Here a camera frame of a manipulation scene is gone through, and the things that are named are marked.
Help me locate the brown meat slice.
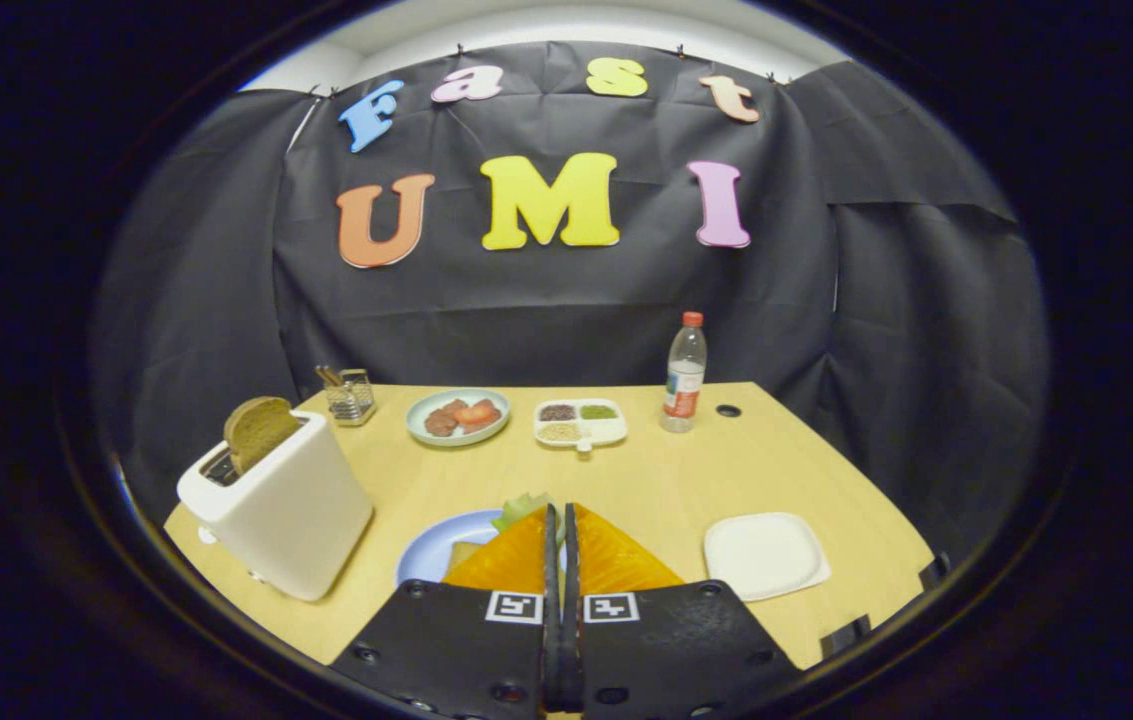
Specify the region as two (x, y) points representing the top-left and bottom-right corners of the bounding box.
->
(424, 399), (467, 438)

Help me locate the clear bottle with red cap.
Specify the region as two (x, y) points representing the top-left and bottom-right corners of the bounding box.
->
(661, 311), (708, 434)

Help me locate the green lettuce leaf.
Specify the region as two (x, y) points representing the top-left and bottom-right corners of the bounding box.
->
(491, 490), (567, 536)

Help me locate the brown toasted bread slice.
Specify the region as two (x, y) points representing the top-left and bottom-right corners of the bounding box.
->
(223, 396), (303, 477)

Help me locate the black backdrop cloth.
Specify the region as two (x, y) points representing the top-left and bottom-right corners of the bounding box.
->
(91, 40), (1049, 561)

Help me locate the white toaster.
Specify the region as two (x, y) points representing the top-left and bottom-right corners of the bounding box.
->
(176, 410), (375, 603)

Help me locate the light blue round plate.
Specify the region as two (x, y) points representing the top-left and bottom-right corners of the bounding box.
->
(395, 509), (567, 588)

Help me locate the pale green round plate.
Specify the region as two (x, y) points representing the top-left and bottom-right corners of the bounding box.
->
(406, 388), (512, 448)

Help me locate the red tomato slice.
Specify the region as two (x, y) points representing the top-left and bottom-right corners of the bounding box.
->
(454, 398), (503, 433)

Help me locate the white square plate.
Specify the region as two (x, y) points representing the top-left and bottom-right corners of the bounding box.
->
(703, 512), (833, 603)

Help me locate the white divided dish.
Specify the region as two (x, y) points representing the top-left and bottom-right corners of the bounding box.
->
(533, 398), (629, 456)

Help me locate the wire utensil holder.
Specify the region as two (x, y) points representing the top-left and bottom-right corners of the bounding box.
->
(324, 368), (378, 428)

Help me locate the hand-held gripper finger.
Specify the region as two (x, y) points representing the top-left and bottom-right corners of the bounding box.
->
(329, 503), (564, 716)
(563, 503), (804, 719)

